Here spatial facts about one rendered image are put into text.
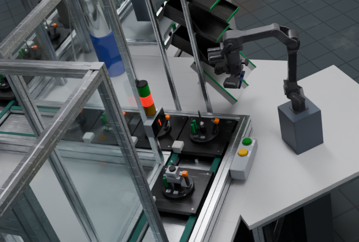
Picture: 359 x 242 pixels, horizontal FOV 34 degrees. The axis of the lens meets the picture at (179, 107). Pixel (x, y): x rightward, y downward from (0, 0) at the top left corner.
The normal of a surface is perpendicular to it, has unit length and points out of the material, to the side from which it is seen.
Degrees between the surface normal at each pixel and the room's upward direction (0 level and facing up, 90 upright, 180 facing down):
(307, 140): 90
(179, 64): 0
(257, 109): 0
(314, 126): 90
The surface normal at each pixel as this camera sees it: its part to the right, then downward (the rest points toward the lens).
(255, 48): -0.21, -0.76
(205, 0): 0.16, -0.62
